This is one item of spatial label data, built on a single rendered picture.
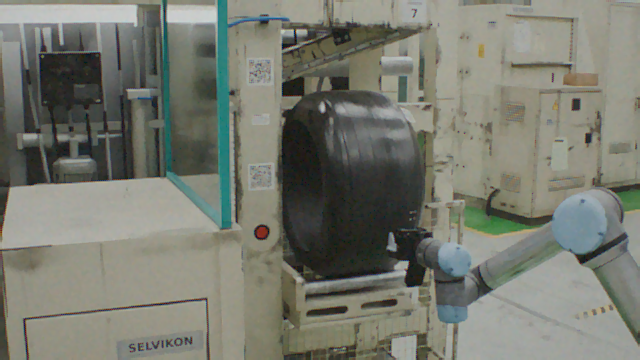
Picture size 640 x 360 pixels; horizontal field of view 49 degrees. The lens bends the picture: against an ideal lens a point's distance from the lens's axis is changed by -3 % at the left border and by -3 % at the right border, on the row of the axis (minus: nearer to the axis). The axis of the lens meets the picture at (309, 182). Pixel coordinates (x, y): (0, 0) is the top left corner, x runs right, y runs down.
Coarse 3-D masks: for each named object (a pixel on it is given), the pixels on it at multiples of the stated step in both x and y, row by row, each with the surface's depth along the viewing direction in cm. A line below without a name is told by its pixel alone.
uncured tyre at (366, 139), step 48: (336, 96) 206; (384, 96) 211; (288, 144) 229; (336, 144) 194; (384, 144) 196; (288, 192) 240; (336, 192) 193; (384, 192) 194; (288, 240) 231; (336, 240) 197; (384, 240) 200
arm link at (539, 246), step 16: (528, 240) 170; (544, 240) 166; (496, 256) 176; (512, 256) 172; (528, 256) 169; (544, 256) 168; (480, 272) 178; (496, 272) 175; (512, 272) 173; (480, 288) 178; (496, 288) 178
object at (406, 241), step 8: (400, 232) 187; (408, 232) 187; (416, 232) 186; (424, 232) 182; (400, 240) 188; (408, 240) 187; (416, 240) 183; (400, 248) 188; (408, 248) 187; (416, 248) 181; (400, 256) 188; (408, 256) 187
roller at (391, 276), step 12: (336, 276) 209; (348, 276) 210; (360, 276) 210; (372, 276) 211; (384, 276) 213; (396, 276) 214; (312, 288) 204; (324, 288) 206; (336, 288) 207; (348, 288) 209; (360, 288) 211
